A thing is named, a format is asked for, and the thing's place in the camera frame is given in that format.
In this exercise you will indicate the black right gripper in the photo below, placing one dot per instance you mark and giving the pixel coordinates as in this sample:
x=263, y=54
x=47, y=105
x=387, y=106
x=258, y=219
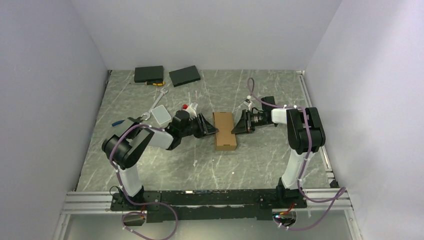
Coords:
x=245, y=124

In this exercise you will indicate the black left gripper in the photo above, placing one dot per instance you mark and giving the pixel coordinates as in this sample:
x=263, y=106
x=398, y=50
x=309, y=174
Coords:
x=205, y=128

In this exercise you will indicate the brown cardboard box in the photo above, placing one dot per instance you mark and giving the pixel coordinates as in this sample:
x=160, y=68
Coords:
x=225, y=140

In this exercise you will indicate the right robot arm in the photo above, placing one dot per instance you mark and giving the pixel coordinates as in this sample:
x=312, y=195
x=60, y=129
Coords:
x=305, y=136

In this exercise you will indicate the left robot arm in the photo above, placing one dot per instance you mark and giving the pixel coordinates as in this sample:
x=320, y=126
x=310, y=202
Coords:
x=126, y=145

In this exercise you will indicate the grey white rectangular device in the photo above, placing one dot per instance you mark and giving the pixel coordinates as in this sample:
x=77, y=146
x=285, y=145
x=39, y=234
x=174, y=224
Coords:
x=161, y=115

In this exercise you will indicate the silver combination wrench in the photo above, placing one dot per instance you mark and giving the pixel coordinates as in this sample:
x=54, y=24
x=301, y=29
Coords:
x=146, y=115

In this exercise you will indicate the black foam block right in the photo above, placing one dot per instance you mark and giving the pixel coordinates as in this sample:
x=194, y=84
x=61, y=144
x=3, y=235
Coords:
x=184, y=76

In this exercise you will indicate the black foam block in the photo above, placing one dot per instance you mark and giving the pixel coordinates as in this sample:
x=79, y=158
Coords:
x=149, y=73
x=184, y=76

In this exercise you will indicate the yellow black screwdriver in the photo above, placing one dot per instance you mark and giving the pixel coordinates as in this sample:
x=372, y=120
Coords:
x=150, y=83

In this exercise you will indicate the black foam block left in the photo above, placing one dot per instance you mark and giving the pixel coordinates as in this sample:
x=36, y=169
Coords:
x=149, y=73

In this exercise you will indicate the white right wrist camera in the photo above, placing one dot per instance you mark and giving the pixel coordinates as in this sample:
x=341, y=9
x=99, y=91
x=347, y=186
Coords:
x=247, y=102

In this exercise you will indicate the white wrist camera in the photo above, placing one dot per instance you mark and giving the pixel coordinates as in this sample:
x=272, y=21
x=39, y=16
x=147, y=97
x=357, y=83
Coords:
x=247, y=102
x=191, y=108

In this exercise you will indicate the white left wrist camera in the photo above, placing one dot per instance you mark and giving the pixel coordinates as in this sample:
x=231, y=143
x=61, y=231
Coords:
x=191, y=108

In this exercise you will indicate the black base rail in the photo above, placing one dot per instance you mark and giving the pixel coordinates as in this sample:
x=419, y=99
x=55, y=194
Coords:
x=168, y=205

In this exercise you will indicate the blue handled pliers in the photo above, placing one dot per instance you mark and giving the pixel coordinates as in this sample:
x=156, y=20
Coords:
x=114, y=124

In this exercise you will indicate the aluminium frame rail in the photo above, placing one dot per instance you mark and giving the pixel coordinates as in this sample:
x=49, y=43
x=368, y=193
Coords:
x=87, y=203

